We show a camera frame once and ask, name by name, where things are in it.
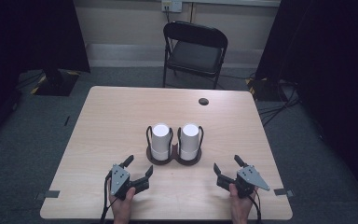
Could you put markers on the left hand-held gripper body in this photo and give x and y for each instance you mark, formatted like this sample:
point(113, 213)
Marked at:
point(119, 180)

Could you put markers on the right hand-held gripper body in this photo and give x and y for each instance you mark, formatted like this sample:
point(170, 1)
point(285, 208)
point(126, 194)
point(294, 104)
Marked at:
point(250, 179)

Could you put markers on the dark double cup holder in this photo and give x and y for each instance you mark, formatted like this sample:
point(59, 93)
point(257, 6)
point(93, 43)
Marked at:
point(175, 153)

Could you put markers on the stack of white paper cups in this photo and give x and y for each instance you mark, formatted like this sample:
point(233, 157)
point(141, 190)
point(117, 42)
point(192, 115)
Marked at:
point(189, 140)
point(160, 140)

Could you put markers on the person's left hand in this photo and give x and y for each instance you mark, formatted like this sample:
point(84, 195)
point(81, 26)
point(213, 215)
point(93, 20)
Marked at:
point(122, 207)

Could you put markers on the person's right hand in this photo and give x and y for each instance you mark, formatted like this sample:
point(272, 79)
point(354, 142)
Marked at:
point(240, 208)

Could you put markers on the grey tape strip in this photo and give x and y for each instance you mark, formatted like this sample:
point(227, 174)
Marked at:
point(283, 192)
point(48, 194)

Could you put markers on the black table grommet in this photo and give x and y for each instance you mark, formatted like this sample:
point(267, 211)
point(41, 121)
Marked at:
point(203, 101)

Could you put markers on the black stand base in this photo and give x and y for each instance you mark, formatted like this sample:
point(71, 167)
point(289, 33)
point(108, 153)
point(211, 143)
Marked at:
point(56, 83)
point(264, 90)

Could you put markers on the black folding chair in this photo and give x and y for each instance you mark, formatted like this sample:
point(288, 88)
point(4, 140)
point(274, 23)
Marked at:
point(195, 57)

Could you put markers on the dark curtain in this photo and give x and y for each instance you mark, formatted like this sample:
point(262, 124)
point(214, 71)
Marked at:
point(28, 34)
point(332, 62)

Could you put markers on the white wall outlet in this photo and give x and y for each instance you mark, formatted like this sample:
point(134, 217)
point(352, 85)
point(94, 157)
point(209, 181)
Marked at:
point(171, 5)

